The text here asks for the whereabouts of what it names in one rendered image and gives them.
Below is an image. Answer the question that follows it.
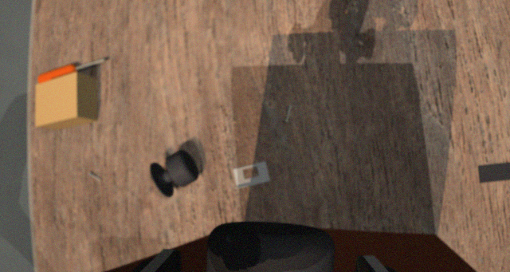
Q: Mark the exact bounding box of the orange-handled screwdriver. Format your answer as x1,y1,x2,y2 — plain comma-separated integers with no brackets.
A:
38,59,105,83

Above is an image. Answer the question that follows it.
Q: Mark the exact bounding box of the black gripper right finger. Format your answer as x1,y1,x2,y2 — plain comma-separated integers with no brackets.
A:
355,255,396,272

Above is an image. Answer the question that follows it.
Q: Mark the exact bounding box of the tan cardboard box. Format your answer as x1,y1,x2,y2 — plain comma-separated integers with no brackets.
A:
36,72,98,130

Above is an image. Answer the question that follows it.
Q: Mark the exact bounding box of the reddish-brown door slab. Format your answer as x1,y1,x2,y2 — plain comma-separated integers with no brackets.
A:
105,228,476,272

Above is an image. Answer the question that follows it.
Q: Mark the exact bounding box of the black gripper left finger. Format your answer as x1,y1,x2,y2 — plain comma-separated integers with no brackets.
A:
132,249,181,272

